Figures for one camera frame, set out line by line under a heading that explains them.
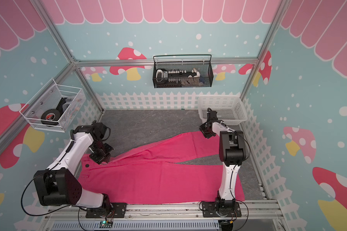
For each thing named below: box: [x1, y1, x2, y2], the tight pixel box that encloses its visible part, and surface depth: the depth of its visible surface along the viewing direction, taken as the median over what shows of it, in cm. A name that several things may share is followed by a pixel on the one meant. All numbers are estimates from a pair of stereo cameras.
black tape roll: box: [40, 108, 61, 127], surface depth 70 cm
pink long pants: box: [78, 131, 246, 205], surface depth 87 cm
